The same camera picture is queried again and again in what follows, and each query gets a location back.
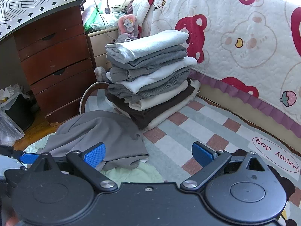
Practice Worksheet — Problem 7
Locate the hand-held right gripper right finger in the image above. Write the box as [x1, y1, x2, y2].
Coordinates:
[180, 141, 267, 191]

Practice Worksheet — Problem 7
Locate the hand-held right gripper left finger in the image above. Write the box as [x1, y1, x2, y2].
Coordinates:
[30, 142, 118, 191]

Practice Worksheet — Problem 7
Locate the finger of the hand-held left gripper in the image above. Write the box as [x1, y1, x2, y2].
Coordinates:
[19, 153, 41, 164]

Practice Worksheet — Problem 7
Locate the grey knit garment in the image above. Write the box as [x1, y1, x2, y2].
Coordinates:
[38, 110, 150, 171]

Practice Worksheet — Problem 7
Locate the stack of folded clothes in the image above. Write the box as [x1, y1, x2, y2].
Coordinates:
[105, 30, 200, 131]

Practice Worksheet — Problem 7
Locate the clear plastic bag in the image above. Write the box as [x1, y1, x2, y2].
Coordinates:
[0, 108, 25, 146]

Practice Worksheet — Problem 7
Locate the checkered floor mat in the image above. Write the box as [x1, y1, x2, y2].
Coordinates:
[80, 81, 301, 226]

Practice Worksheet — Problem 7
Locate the black trash bin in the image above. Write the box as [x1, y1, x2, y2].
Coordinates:
[0, 83, 36, 132]

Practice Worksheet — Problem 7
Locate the light green blanket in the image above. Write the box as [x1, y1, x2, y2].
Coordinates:
[24, 144, 165, 184]

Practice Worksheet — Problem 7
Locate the beige bed base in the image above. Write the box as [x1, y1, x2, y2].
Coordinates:
[188, 69, 301, 152]

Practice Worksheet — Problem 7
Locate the fluffy beige item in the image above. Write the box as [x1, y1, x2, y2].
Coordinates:
[94, 66, 112, 83]

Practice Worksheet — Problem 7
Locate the wooden drawer cabinet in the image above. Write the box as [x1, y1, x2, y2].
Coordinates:
[13, 5, 97, 124]

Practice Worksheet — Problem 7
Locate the beige bedside cabinet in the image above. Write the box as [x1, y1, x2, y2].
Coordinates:
[88, 27, 120, 76]

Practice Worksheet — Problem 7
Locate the pink plush toy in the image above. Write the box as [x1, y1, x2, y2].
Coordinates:
[118, 14, 141, 40]

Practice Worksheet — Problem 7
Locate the green plastic bag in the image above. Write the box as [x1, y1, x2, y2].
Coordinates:
[82, 5, 118, 32]

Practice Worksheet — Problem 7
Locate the bear print quilt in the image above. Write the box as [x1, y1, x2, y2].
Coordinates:
[132, 0, 301, 139]

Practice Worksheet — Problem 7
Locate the geometric patterned tablecloth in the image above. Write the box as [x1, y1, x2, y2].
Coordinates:
[0, 0, 113, 40]

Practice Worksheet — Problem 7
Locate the thin white cable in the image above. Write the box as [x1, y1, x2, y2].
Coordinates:
[93, 0, 114, 41]

